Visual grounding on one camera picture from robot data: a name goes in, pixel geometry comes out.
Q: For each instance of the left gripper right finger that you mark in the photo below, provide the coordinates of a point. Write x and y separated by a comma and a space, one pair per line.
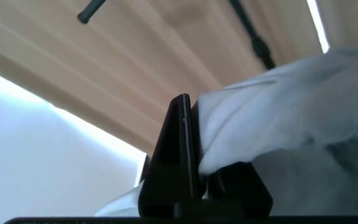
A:
241, 189

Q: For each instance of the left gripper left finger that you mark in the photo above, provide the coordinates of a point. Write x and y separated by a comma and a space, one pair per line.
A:
172, 174

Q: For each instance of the pale grey shorts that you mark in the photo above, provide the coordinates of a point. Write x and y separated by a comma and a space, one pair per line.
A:
275, 109

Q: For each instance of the black clothes rack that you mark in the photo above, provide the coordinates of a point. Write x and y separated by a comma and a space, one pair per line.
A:
258, 43

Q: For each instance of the beige curtain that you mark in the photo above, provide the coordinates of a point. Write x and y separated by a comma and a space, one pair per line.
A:
135, 62

